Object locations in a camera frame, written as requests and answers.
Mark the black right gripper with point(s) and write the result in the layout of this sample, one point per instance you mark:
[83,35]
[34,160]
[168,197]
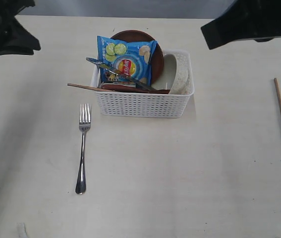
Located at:
[258,20]

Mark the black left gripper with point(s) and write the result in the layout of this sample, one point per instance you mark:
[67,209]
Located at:
[14,38]

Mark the silver metal table knife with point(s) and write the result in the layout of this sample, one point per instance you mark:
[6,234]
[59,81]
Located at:
[119,73]

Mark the silver metal fork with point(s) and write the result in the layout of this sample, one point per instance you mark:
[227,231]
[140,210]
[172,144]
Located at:
[84,127]

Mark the white speckled ceramic bowl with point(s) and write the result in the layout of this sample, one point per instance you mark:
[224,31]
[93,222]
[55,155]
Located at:
[175,76]

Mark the brown round plate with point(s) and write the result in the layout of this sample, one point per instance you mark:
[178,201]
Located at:
[157,59]

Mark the blue Lays chip bag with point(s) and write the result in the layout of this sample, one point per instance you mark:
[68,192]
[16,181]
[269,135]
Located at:
[131,58]

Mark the dark red wooden spoon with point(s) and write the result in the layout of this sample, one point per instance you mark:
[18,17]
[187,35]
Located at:
[111,86]

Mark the white perforated plastic basket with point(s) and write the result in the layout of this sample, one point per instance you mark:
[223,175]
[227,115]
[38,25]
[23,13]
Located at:
[143,105]

